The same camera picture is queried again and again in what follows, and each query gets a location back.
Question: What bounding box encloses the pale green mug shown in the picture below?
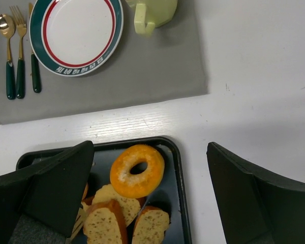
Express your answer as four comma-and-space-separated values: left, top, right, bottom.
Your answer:
125, 0, 178, 37

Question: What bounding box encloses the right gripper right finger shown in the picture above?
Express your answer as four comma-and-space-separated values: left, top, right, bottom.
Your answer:
206, 142, 305, 243

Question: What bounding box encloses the white plate green red rim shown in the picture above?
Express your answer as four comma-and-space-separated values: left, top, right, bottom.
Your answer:
29, 0, 124, 77

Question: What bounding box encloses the seeded bread slice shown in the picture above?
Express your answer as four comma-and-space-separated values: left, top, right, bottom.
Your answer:
83, 199, 128, 244
132, 206, 170, 244
91, 184, 146, 227

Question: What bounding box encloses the grey placemat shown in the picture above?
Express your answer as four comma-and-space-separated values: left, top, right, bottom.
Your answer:
0, 1, 207, 125

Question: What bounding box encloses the gold spoon green handle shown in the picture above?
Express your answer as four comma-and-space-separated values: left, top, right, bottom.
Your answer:
0, 14, 16, 100

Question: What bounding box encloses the gold fork green handle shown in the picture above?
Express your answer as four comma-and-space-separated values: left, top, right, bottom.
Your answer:
10, 6, 27, 99

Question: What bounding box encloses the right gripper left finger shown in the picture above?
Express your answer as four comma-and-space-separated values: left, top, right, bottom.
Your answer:
0, 141, 94, 243

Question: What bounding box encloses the black serving tray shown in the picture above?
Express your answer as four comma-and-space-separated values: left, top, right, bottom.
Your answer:
16, 136, 193, 244

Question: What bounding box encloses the orange round bun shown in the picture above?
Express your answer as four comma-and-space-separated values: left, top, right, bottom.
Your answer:
81, 183, 88, 201

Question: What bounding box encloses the orange glazed donut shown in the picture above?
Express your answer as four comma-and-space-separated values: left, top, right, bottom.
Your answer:
110, 144, 165, 198

